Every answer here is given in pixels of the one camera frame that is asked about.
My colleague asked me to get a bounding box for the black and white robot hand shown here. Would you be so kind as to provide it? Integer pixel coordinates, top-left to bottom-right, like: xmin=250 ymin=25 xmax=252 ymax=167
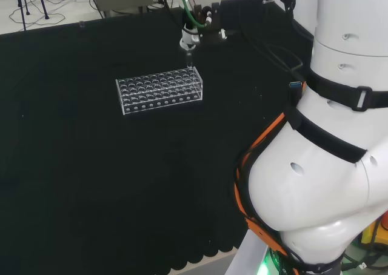
xmin=178 ymin=0 xmax=236 ymax=50

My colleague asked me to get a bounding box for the clear plastic test tube rack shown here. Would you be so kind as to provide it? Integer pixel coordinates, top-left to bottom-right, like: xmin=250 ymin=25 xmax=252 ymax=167
xmin=115 ymin=65 xmax=204 ymax=116

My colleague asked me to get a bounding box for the black bench cloth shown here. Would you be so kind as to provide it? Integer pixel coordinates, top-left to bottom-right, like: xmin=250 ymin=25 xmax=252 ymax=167
xmin=0 ymin=0 xmax=316 ymax=271

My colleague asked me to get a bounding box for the black tripod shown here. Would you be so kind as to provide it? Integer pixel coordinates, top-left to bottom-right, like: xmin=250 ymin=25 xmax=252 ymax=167
xmin=14 ymin=0 xmax=51 ymax=32

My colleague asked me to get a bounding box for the yellow stop button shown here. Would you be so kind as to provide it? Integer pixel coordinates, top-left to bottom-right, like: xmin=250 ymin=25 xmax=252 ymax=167
xmin=360 ymin=211 xmax=388 ymax=246

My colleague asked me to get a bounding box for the green cable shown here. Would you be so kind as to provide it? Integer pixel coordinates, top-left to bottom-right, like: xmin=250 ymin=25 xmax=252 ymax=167
xmin=178 ymin=0 xmax=210 ymax=29

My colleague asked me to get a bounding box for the thick black cable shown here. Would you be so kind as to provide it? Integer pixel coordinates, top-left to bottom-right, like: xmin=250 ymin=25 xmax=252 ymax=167
xmin=235 ymin=0 xmax=305 ymax=79

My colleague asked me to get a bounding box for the thin black floor cable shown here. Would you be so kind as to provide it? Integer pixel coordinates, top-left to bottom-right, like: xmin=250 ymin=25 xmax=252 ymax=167
xmin=8 ymin=0 xmax=92 ymax=26

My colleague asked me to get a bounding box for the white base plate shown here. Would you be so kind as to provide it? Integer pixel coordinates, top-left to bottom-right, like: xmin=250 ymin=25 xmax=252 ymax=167
xmin=227 ymin=228 xmax=270 ymax=275

